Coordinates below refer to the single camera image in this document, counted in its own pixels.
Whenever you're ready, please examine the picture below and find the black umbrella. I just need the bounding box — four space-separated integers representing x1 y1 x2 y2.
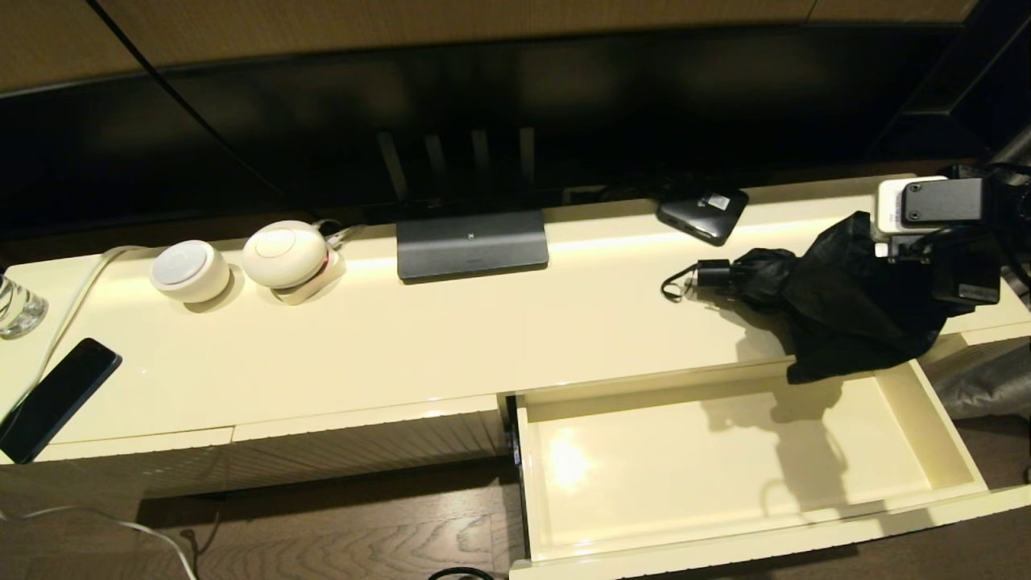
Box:
660 211 955 386

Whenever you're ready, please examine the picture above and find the wide cream ribbed drawer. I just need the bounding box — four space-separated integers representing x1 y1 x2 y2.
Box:
507 358 1031 580

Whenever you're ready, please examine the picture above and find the beige ribbed cabinet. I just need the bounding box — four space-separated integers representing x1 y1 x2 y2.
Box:
0 173 1031 502

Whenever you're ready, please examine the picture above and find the grey pleated curtain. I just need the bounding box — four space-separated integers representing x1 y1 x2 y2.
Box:
930 121 1031 421

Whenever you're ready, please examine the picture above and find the black box with white label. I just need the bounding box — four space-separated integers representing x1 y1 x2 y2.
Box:
655 187 749 247

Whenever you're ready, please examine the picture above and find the black flat screen television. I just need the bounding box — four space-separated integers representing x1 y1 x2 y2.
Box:
0 26 979 242

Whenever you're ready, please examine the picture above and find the grey rectangular television base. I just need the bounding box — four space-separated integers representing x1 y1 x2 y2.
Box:
396 211 550 282

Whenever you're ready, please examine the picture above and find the white round device on base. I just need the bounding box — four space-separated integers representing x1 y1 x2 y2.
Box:
242 220 347 305

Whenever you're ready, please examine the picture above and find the white round speaker grey top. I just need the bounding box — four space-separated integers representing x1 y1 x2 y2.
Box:
150 240 231 304

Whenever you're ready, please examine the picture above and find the dark smartphone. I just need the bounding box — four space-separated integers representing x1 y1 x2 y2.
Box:
0 338 123 465

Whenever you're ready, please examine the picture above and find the clear glass cup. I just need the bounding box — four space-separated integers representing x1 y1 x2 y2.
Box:
0 272 49 338

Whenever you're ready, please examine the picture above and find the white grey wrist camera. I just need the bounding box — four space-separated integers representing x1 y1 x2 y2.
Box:
874 176 985 242

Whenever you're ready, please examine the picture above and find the grey power cable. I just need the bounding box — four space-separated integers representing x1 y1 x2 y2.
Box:
318 217 367 247

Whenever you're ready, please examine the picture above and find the thin black wall cable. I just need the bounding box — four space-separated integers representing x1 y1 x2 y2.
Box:
87 0 284 196

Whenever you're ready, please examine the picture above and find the white charging cable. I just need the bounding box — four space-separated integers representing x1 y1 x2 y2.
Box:
0 246 198 580

